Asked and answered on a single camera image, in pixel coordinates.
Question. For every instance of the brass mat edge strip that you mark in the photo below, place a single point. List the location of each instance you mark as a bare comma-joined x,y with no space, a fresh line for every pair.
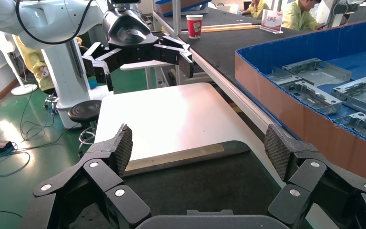
176,156

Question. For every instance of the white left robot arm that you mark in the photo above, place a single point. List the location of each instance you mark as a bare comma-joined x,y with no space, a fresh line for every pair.
44,19

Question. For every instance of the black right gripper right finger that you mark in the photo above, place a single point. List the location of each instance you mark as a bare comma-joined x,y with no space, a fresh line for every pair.
306,177

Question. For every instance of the black round stool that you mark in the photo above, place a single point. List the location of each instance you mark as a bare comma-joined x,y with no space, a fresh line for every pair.
85,110

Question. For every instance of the long wooden slat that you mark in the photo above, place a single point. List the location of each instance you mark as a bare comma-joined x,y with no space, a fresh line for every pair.
230,27

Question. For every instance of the black table mat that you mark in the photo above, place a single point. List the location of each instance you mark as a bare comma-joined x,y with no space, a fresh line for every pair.
221,17

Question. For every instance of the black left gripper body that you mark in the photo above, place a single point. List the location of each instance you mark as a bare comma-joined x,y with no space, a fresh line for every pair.
129,34

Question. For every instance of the black workbench mat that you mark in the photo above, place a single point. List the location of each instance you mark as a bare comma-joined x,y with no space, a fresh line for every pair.
217,47

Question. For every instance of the person in yellow jacket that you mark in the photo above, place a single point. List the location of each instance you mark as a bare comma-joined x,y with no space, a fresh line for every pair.
298,17
33,60
258,8

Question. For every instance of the white robot torso column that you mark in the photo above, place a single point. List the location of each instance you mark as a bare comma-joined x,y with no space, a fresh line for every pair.
66,79

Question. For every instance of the white floor stand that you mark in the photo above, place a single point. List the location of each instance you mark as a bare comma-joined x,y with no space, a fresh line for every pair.
23,89

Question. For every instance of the dark rubber work mat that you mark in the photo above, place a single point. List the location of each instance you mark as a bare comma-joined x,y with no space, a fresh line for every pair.
202,186

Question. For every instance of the silver sheet metal bracket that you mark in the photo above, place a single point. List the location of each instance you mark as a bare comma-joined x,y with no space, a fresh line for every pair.
364,124
363,98
315,74
279,79
315,98

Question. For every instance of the blue corrugated plastic box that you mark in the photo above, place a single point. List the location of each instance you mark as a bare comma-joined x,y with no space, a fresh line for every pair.
296,126

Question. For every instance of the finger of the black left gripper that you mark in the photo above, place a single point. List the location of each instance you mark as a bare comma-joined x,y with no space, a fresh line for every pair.
173,53
99,64

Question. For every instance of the cardboard box with blue trim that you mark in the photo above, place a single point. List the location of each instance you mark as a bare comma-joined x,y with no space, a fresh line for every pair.
176,6

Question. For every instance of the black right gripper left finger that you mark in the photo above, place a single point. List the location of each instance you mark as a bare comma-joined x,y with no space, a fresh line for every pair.
104,177

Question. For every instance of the red paper cup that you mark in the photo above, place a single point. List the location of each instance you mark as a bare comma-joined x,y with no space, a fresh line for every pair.
194,28

